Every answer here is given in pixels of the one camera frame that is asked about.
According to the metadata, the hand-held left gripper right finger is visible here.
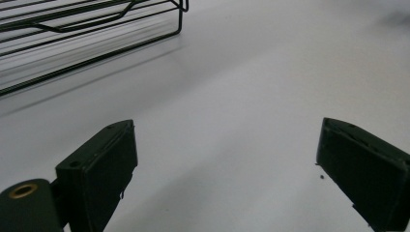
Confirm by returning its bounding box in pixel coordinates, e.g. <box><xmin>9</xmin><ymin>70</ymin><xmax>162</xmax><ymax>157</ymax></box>
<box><xmin>315</xmin><ymin>117</ymin><xmax>410</xmax><ymax>232</ymax></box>

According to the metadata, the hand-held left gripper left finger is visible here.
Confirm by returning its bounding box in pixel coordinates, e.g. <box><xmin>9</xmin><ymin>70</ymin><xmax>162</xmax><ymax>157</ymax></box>
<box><xmin>55</xmin><ymin>119</ymin><xmax>139</xmax><ymax>232</ymax></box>

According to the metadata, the black wire rack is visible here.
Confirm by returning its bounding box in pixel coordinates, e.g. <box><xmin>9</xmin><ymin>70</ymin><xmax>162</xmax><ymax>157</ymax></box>
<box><xmin>0</xmin><ymin>0</ymin><xmax>190</xmax><ymax>98</ymax></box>

